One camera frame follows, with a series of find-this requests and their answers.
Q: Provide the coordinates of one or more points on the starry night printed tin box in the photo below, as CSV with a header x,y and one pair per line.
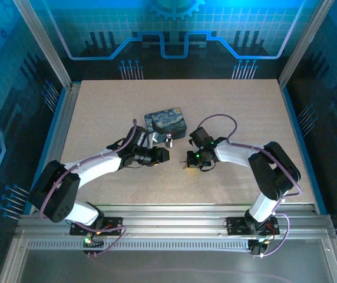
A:
x,y
165,121

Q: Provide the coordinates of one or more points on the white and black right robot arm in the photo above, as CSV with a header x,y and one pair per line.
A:
x,y
236,153

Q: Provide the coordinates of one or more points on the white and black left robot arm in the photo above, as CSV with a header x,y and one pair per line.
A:
x,y
97,168

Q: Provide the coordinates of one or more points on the black left controller box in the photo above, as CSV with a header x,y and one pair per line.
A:
x,y
93,241

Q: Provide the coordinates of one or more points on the black controller box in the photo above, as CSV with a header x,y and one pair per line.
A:
x,y
93,241
258,247

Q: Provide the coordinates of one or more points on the black right controller box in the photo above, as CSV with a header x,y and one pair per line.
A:
x,y
258,247

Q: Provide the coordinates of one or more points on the grey metal floor panel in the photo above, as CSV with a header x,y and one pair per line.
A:
x,y
171,265

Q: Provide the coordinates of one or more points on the aluminium mounting rail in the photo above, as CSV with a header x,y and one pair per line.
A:
x,y
171,218

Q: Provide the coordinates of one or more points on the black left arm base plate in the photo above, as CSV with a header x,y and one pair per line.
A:
x,y
112,225

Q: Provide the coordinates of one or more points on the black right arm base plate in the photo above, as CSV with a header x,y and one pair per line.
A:
x,y
236,225

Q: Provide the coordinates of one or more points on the aluminium frame post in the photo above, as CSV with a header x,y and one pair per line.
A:
x,y
304,44
42,44

